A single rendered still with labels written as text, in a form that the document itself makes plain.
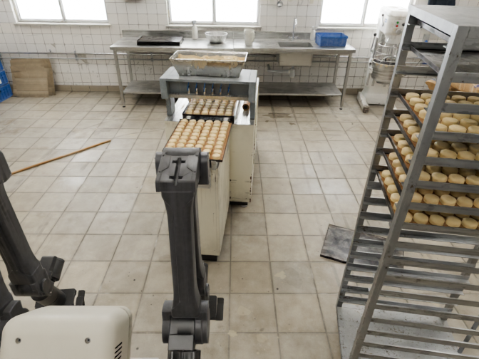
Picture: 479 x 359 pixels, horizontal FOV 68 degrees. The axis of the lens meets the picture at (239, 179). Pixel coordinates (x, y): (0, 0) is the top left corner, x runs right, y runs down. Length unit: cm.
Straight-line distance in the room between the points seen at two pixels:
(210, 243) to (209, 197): 41
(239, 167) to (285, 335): 137
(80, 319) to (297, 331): 180
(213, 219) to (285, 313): 78
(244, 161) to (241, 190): 30
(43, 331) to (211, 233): 187
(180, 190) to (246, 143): 223
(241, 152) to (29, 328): 236
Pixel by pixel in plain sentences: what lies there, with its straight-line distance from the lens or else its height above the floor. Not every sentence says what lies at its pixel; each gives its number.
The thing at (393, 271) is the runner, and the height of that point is 50.
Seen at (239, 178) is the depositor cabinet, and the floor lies 34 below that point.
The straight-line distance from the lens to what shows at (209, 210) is 241.
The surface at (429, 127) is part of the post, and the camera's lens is 120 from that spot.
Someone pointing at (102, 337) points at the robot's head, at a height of 137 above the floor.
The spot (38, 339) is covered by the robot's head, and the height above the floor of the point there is 137.
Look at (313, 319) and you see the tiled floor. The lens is 248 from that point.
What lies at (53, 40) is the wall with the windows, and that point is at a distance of 658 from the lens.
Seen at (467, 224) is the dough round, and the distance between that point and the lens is 154.
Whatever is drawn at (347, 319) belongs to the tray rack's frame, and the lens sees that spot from 234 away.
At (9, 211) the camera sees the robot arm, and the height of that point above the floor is 146.
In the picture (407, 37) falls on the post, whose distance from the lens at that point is 157.
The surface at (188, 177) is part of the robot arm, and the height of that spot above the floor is 161.
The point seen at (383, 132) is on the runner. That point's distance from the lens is 168.
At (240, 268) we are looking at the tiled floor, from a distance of 270.
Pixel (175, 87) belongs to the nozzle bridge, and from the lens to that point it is 289.
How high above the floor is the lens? 196
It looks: 32 degrees down
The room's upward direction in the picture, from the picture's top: 1 degrees clockwise
